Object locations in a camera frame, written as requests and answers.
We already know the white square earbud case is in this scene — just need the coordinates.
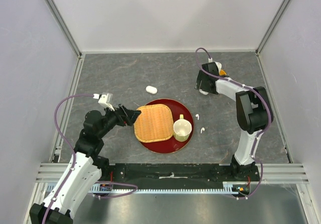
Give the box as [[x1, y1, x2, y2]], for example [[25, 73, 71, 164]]
[[199, 89, 209, 95]]

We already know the cream mug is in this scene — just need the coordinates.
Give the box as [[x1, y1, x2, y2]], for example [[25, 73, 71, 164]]
[[173, 114, 193, 142]]

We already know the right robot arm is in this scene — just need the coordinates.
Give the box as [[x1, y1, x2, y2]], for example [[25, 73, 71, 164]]
[[195, 61, 273, 181]]

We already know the white oval charging case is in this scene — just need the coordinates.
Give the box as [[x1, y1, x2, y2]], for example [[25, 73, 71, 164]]
[[145, 85, 157, 94]]

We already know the left aluminium frame post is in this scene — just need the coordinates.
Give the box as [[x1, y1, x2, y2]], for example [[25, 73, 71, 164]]
[[44, 0, 82, 58]]

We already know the aluminium frame post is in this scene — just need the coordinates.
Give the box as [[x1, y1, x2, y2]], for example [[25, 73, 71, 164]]
[[255, 0, 292, 56], [44, 0, 82, 58]]

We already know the purple cable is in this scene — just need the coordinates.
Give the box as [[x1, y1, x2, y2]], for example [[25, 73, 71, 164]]
[[41, 93, 138, 224], [195, 47, 274, 200]]

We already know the right aluminium frame post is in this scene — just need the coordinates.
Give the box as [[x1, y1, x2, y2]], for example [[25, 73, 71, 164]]
[[255, 0, 292, 56]]

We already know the grey cable duct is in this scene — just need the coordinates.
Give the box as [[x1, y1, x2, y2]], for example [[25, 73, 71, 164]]
[[88, 182, 249, 196]]

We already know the woven bamboo basket plate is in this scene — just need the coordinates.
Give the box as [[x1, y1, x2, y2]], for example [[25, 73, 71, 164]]
[[134, 104, 174, 143]]

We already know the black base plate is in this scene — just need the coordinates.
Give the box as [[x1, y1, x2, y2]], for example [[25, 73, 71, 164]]
[[100, 163, 260, 190]]

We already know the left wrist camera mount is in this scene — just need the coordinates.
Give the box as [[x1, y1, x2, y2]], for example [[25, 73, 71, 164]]
[[98, 93, 115, 111]]

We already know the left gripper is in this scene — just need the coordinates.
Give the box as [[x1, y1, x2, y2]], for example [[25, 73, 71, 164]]
[[97, 103, 140, 138]]

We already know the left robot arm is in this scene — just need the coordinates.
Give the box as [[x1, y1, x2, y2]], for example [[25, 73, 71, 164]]
[[29, 104, 141, 223]]

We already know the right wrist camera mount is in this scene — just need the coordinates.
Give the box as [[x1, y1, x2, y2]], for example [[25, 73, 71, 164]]
[[208, 58, 222, 76]]

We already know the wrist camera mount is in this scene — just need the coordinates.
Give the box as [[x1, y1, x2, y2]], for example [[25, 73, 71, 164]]
[[208, 58, 222, 76], [98, 93, 115, 111]]

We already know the orange bowl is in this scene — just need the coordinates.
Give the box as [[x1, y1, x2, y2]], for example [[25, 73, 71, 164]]
[[219, 69, 227, 76]]

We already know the red round tray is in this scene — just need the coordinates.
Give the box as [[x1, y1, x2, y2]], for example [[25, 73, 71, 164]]
[[140, 98, 194, 154]]

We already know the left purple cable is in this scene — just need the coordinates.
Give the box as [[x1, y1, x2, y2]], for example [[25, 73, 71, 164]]
[[41, 93, 138, 224]]

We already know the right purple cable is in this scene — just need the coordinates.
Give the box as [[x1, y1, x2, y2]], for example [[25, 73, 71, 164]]
[[195, 47, 274, 200]]

